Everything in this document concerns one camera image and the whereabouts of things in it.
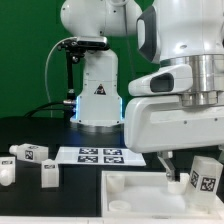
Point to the white square table top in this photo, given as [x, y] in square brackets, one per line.
[127, 194]

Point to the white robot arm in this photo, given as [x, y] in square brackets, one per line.
[170, 32]

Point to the white marker sheet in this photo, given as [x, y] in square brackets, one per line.
[99, 156]

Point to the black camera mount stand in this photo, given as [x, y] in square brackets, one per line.
[75, 49]

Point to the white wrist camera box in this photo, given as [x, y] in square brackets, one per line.
[167, 80]

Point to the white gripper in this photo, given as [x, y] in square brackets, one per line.
[154, 124]

